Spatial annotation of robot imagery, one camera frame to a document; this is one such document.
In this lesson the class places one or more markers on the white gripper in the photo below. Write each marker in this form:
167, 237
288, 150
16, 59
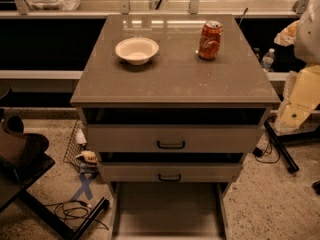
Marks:
308, 39

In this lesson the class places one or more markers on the red coke can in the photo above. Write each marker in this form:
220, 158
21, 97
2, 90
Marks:
210, 40

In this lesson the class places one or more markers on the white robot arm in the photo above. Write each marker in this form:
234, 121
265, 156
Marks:
304, 35

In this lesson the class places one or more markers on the grey drawer cabinet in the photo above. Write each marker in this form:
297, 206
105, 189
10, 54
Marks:
174, 88

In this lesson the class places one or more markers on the open grey bottom drawer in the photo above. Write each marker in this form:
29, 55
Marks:
168, 211

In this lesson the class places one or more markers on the grey upper drawer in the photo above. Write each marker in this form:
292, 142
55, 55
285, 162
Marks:
193, 139

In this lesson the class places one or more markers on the grey middle drawer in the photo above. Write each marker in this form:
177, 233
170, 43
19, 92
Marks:
169, 172

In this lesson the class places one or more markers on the clear water bottle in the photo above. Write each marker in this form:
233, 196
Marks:
267, 60

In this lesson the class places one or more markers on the black stand leg right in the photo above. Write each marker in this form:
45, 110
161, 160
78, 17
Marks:
292, 166

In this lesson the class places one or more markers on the white paper bowl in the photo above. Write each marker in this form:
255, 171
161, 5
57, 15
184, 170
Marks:
136, 51

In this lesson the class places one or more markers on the blue tape cross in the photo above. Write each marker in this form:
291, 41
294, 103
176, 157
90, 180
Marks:
85, 180

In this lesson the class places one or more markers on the dark chair left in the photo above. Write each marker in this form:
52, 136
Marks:
22, 159

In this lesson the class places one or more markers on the black table leg left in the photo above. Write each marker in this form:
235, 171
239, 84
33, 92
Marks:
57, 224

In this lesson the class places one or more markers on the wire mesh basket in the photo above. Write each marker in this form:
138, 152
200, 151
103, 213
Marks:
73, 149

